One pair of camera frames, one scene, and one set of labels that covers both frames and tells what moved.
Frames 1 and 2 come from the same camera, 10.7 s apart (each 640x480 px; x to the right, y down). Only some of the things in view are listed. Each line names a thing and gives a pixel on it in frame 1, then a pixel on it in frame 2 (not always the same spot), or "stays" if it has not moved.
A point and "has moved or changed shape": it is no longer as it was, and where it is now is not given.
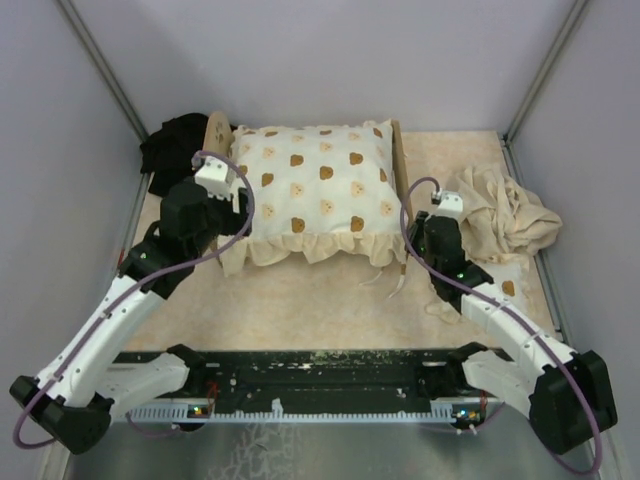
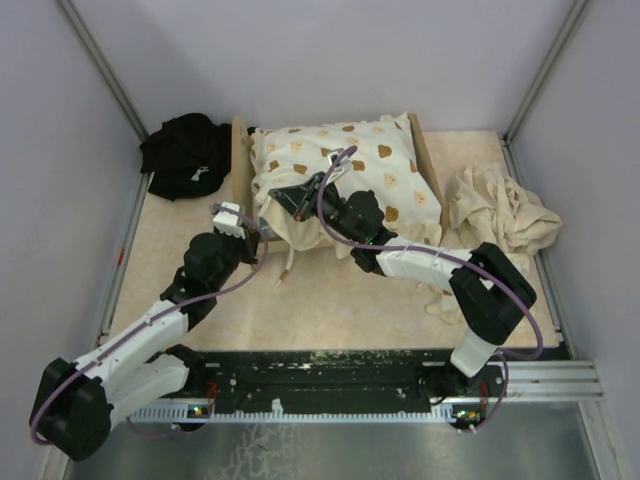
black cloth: x=168 y=152 stays
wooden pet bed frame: x=217 y=139 -> x=246 y=207
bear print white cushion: x=328 y=193 has moved or changed shape
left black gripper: x=235 y=220 -> x=250 y=243
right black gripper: x=416 y=231 -> x=299 y=200
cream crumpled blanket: x=501 y=217 stays
